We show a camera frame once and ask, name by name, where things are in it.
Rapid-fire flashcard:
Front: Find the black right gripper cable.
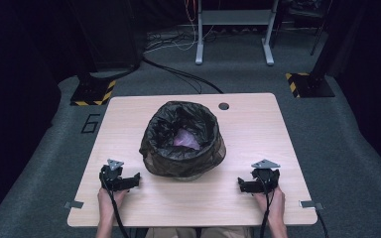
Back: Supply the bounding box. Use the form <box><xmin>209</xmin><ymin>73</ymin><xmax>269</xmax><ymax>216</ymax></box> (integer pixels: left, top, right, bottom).
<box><xmin>258</xmin><ymin>175</ymin><xmax>276</xmax><ymax>238</ymax></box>

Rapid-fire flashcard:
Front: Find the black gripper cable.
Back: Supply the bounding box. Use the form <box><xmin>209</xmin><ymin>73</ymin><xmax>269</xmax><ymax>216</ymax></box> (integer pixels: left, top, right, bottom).
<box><xmin>258</xmin><ymin>175</ymin><xmax>276</xmax><ymax>238</ymax></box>
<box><xmin>99</xmin><ymin>172</ymin><xmax>132</xmax><ymax>238</ymax></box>

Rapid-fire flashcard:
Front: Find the black striped stand base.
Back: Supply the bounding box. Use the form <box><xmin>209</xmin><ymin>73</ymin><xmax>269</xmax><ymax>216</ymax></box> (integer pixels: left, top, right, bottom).
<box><xmin>285</xmin><ymin>71</ymin><xmax>336</xmax><ymax>99</ymax></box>
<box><xmin>69</xmin><ymin>72</ymin><xmax>117</xmax><ymax>107</ymax></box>

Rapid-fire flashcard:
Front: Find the black cabinet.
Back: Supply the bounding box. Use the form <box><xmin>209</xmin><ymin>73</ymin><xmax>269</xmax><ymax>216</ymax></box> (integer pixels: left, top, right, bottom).
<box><xmin>67</xmin><ymin>0</ymin><xmax>144</xmax><ymax>73</ymax></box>

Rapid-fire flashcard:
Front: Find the person's left hand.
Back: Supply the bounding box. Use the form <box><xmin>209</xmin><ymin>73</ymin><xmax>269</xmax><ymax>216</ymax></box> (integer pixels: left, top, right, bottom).
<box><xmin>96</xmin><ymin>186</ymin><xmax>129</xmax><ymax>216</ymax></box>

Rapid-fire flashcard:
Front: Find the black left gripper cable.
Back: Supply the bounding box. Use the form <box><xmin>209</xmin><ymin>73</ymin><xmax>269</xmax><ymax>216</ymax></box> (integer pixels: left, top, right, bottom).
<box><xmin>99</xmin><ymin>172</ymin><xmax>132</xmax><ymax>238</ymax></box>

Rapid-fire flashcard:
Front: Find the orange hanging cable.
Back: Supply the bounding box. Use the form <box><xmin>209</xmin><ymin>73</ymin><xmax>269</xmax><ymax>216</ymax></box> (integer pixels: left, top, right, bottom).
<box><xmin>184</xmin><ymin>0</ymin><xmax>198</xmax><ymax>34</ymax></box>

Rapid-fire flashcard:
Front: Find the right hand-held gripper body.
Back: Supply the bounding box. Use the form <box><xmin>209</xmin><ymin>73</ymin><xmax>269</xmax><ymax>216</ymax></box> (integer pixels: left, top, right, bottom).
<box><xmin>250</xmin><ymin>159</ymin><xmax>282</xmax><ymax>194</ymax></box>

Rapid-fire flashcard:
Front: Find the grey table edge bracket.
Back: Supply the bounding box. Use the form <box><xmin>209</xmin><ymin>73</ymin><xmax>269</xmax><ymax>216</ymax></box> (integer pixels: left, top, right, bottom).
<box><xmin>63</xmin><ymin>200</ymin><xmax>85</xmax><ymax>210</ymax></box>
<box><xmin>299</xmin><ymin>199</ymin><xmax>324</xmax><ymax>211</ymax></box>

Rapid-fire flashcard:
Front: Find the black stand pole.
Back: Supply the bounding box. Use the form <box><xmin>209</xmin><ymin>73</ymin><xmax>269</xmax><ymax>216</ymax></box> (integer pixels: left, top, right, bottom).
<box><xmin>310</xmin><ymin>0</ymin><xmax>366</xmax><ymax>83</ymax></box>

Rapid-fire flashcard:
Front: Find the round trash bin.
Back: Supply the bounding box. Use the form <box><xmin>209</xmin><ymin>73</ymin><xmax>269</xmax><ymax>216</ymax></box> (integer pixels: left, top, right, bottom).
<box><xmin>173</xmin><ymin>174</ymin><xmax>206</xmax><ymax>182</ymax></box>

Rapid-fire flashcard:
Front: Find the thick black floor cable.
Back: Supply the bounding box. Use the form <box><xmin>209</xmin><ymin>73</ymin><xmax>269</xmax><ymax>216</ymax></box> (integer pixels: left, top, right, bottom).
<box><xmin>141</xmin><ymin>55</ymin><xmax>225</xmax><ymax>95</ymax></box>

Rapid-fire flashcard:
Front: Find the tangle of floor cables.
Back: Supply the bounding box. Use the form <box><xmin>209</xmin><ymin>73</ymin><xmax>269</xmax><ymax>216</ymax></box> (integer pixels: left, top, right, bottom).
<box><xmin>143</xmin><ymin>29</ymin><xmax>220</xmax><ymax>54</ymax></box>

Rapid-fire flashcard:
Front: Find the white desk frame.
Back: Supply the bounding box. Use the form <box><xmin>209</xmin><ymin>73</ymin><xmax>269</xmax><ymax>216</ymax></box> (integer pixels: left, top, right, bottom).
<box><xmin>194</xmin><ymin>0</ymin><xmax>281</xmax><ymax>66</ymax></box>

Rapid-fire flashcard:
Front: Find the person's right hand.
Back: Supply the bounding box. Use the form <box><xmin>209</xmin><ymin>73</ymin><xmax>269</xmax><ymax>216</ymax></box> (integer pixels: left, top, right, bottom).
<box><xmin>252</xmin><ymin>184</ymin><xmax>286</xmax><ymax>220</ymax></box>

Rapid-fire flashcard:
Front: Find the black trash bag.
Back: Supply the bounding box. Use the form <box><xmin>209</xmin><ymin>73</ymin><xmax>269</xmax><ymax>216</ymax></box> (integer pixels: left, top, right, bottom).
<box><xmin>138</xmin><ymin>100</ymin><xmax>228</xmax><ymax>179</ymax></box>

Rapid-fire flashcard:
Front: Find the black bracket cable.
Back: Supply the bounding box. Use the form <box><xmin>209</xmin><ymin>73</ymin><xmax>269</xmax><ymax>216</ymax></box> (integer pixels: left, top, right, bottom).
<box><xmin>315</xmin><ymin>209</ymin><xmax>330</xmax><ymax>238</ymax></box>

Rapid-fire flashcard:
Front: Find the pink crumpled plastic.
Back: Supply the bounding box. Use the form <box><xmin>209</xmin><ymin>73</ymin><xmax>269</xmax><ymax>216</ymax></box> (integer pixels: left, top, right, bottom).
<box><xmin>173</xmin><ymin>128</ymin><xmax>201</xmax><ymax>152</ymax></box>

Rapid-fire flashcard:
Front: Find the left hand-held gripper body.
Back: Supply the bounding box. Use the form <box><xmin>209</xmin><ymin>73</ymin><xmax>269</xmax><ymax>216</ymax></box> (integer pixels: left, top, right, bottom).
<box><xmin>98</xmin><ymin>159</ymin><xmax>129</xmax><ymax>192</ymax></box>

